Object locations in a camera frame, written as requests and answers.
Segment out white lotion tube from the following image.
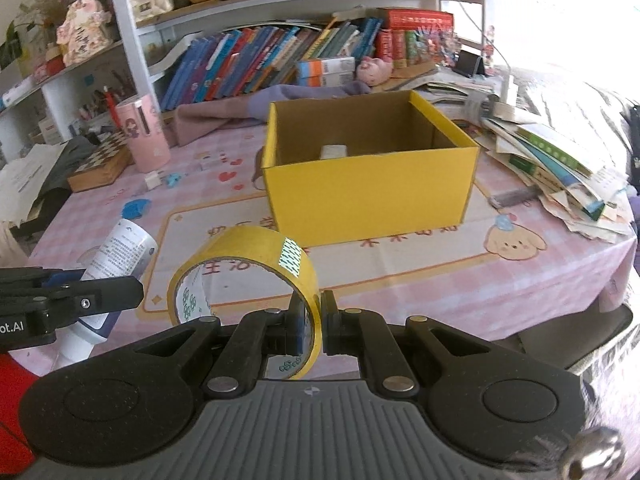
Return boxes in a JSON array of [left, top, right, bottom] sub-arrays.
[[52, 219, 157, 370]]

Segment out yellow tape roll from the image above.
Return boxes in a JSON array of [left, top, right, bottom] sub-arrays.
[[166, 224, 321, 379]]

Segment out white wall charger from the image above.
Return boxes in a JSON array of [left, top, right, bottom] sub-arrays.
[[144, 171, 163, 191]]

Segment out blue whistle toy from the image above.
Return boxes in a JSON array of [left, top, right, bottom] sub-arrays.
[[165, 174, 182, 188]]

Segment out blue crumpled wrapper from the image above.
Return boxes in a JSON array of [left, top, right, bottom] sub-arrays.
[[122, 198, 151, 220]]

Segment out white paper sheets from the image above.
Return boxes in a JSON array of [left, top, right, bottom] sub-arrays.
[[0, 143, 66, 226]]

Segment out wooden chess board box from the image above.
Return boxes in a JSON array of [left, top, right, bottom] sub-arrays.
[[67, 131, 132, 193]]

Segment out pink cylindrical pen holder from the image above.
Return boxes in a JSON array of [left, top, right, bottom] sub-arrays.
[[115, 94, 170, 174]]

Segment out yellow cardboard box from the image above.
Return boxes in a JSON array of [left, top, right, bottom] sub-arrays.
[[262, 91, 480, 247]]

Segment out white charger block in box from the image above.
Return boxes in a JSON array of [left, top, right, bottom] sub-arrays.
[[320, 144, 348, 160]]

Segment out purple pink cloth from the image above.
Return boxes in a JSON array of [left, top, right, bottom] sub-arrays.
[[164, 80, 371, 148]]

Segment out pink doll figurine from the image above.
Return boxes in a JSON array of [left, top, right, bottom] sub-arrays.
[[56, 0, 113, 67]]

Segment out orange white boxed book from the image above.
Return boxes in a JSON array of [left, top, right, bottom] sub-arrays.
[[296, 56, 356, 88]]

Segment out pink pig plush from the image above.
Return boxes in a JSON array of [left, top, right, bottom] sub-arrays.
[[356, 56, 394, 87]]

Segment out white wooden bookshelf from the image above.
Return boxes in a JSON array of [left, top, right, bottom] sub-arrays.
[[1, 0, 485, 160]]

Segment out row of colourful books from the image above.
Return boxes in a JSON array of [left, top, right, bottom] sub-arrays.
[[158, 18, 382, 112]]

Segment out stack of papers and books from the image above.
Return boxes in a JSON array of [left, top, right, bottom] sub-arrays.
[[416, 70, 634, 244]]

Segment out black phone stand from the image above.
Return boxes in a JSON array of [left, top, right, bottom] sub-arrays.
[[452, 50, 486, 78]]

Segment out red thick dictionary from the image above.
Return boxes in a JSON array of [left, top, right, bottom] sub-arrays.
[[381, 8, 454, 30]]

